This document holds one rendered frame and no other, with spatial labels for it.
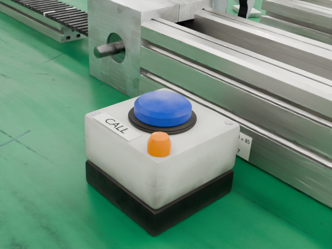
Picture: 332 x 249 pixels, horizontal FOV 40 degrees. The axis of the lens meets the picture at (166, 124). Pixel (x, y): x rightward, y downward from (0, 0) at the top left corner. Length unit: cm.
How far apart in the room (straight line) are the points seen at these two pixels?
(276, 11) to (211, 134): 29
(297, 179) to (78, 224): 17
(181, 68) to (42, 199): 17
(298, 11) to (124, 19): 20
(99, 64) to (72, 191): 20
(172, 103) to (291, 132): 10
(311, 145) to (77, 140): 20
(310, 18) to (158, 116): 29
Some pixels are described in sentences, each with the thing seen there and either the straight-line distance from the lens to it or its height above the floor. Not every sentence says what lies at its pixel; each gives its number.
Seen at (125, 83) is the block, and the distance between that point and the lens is 49.
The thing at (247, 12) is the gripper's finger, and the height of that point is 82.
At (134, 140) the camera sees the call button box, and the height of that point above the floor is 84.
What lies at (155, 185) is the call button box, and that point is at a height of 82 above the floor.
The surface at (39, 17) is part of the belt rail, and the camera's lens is 68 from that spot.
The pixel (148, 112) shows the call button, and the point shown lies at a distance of 30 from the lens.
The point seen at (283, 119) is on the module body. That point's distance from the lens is 35.
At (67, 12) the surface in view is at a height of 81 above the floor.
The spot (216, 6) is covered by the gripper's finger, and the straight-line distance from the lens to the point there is 64.
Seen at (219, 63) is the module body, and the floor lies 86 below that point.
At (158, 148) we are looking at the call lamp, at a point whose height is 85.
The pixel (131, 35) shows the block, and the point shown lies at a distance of 46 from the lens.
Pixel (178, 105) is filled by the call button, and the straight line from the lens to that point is 31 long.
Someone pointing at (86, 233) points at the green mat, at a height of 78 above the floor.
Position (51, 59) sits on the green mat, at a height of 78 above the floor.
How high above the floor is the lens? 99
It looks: 29 degrees down
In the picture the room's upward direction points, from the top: 4 degrees clockwise
